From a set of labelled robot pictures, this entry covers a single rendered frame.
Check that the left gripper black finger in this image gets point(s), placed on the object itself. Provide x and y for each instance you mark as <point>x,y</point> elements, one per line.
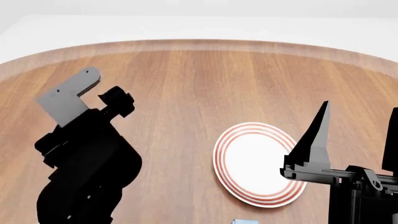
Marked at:
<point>118,100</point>

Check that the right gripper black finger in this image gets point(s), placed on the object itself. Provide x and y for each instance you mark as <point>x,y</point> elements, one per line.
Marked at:
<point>392,140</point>
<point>317,142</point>

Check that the white plate with red rings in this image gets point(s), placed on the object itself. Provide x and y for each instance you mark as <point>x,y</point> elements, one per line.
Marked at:
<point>258,165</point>

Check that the light blue box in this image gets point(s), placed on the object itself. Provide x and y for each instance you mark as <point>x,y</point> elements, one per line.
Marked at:
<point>245,221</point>

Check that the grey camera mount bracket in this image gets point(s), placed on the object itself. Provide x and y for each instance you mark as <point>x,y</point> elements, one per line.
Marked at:
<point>70,98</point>

